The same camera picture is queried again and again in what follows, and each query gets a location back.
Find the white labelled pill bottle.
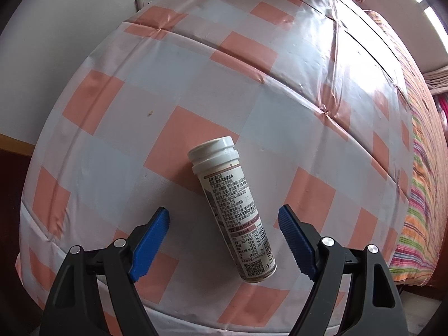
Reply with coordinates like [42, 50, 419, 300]
[188, 137, 276, 283]

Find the dark red wooden door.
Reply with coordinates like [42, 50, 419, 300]
[0, 134, 36, 238]

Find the orange white checkered tablecloth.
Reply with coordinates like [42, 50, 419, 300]
[17, 0, 412, 335]

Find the striped colourful bedspread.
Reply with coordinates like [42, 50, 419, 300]
[366, 10, 447, 286]

